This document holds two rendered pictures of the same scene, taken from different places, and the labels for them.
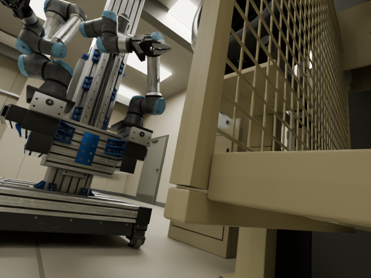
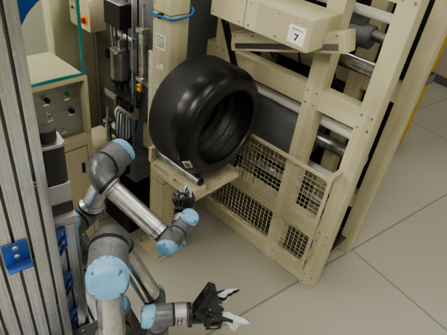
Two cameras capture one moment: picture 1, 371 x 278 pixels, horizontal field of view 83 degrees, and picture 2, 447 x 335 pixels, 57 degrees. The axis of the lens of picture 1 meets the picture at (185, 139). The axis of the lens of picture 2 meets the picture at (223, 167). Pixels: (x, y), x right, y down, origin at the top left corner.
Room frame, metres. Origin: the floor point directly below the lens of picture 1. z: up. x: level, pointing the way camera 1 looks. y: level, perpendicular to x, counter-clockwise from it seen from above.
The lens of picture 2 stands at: (0.88, 1.71, 2.27)
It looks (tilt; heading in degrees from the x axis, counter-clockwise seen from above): 36 degrees down; 264
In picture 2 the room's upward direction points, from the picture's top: 8 degrees clockwise
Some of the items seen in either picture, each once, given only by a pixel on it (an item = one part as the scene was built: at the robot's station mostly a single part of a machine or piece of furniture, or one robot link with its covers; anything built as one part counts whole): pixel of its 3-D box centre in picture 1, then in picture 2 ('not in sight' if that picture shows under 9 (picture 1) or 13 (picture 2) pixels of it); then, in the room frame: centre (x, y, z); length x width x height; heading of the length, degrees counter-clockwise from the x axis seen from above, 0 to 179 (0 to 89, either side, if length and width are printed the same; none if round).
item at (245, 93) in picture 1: (247, 96); (195, 171); (0.84, -0.24, 0.80); 0.37 x 0.36 x 0.02; 45
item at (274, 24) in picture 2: not in sight; (272, 13); (0.54, -0.37, 1.71); 0.61 x 0.25 x 0.15; 135
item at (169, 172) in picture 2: not in sight; (178, 175); (0.94, -0.14, 0.84); 0.36 x 0.09 x 0.06; 135
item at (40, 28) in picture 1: (33, 26); (157, 316); (0.94, 0.89, 1.04); 0.11 x 0.08 x 0.09; 9
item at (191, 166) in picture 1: (325, 80); (257, 189); (0.44, -0.32, 0.65); 0.90 x 0.02 x 0.70; 135
